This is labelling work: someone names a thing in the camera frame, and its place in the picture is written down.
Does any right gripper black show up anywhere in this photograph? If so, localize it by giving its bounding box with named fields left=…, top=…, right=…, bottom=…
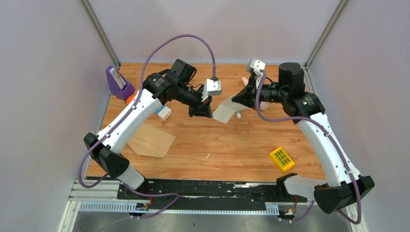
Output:
left=233, top=75, right=288, bottom=111

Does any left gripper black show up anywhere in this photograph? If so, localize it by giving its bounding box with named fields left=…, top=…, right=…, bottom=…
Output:
left=176, top=83, right=213, bottom=119

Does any beige letter paper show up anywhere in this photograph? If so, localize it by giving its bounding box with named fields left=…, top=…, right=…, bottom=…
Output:
left=212, top=95, right=249, bottom=124

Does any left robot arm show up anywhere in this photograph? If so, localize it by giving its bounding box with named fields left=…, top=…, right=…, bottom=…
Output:
left=84, top=59, right=221, bottom=200

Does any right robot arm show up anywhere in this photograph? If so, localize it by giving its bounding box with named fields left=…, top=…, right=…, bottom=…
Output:
left=232, top=59, right=375, bottom=214

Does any brown paper envelope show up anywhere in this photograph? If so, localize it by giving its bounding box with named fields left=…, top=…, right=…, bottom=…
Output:
left=127, top=123, right=176, bottom=159

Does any pink cylindrical tube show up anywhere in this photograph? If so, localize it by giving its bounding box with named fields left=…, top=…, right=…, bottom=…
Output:
left=241, top=76, right=269, bottom=112

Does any green white glue stick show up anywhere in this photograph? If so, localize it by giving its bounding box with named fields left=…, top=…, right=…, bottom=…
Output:
left=236, top=111, right=242, bottom=119

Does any blue white toy block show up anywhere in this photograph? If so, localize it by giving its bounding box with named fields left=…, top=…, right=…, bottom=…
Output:
left=155, top=105, right=173, bottom=121

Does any yellow toy block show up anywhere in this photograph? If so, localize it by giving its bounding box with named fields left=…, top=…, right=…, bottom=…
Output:
left=269, top=147, right=295, bottom=173

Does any purple holder stand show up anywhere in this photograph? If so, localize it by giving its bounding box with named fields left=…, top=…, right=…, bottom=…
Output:
left=105, top=66, right=135, bottom=101

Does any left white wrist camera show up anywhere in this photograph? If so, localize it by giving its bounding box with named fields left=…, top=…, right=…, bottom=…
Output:
left=202, top=79, right=222, bottom=102

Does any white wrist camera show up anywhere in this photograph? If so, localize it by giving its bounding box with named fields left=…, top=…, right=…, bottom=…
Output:
left=202, top=79, right=222, bottom=102
left=246, top=58, right=266, bottom=76

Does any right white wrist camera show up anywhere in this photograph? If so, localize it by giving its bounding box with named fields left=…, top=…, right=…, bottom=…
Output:
left=246, top=58, right=266, bottom=76

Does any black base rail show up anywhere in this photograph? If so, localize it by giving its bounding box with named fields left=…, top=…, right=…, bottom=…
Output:
left=117, top=179, right=308, bottom=213

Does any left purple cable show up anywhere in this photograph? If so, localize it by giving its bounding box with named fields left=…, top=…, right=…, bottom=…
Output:
left=77, top=34, right=219, bottom=220

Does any purple cable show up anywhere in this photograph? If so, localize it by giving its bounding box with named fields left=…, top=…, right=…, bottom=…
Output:
left=77, top=34, right=219, bottom=220
left=254, top=69, right=363, bottom=225

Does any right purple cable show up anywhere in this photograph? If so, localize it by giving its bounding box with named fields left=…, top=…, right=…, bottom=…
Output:
left=254, top=69, right=363, bottom=225

